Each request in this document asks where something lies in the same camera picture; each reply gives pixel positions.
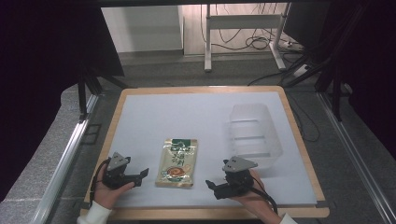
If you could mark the white panel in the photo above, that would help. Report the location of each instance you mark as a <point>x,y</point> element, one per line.
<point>141,29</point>

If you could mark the person's right hand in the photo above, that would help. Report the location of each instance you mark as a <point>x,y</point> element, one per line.
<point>253,199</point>

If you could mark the person's left white sleeve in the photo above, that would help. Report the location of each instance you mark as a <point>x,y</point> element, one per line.
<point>95,215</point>

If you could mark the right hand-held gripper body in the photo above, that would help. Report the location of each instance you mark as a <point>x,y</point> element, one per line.
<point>238,177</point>

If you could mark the person's white sleeve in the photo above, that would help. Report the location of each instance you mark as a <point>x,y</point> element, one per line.
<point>288,219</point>
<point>95,215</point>

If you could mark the person's left hand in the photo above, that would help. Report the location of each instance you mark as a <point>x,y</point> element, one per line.
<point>107,194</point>

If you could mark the person's right white sleeve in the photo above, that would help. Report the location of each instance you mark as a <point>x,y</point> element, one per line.
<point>288,219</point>

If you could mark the white metal stand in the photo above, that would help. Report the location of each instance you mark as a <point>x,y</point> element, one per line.
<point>243,21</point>

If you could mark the black curtain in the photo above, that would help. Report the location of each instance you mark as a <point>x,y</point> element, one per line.
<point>40,77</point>
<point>370,68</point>

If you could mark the aluminium rail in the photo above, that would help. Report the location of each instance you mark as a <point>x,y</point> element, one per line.
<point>59,174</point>
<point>355,155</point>

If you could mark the white table mat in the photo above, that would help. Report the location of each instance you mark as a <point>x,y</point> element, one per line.
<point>174,115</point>

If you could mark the black tripod stand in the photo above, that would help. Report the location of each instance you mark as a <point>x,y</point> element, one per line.
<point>90,84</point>
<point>333,68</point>

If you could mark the clear plastic container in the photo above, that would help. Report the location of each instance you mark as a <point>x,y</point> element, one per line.
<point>253,137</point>

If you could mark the golden seasoning packet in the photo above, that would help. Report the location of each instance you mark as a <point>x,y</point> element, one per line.
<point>176,162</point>

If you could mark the white power strip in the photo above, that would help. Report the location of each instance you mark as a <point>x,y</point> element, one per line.
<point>301,70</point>

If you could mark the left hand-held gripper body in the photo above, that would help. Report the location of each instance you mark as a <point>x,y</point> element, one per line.
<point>115,168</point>

